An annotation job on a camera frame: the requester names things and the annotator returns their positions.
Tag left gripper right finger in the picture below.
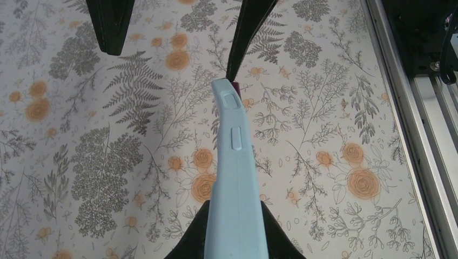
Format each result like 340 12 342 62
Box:
261 201 306 259

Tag floral patterned table mat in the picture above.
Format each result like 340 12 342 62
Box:
1 1 439 258

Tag light blue phone case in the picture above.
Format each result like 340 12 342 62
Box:
204 78 269 258

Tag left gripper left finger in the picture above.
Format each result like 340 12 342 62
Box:
165 200 210 259

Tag aluminium rail frame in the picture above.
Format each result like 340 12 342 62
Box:
362 1 457 258

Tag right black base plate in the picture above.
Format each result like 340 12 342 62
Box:
381 1 457 77

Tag magenta smartphone black screen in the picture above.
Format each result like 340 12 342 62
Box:
231 81 241 98

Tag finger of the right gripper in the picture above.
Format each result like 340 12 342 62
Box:
226 0 278 81
86 0 135 56

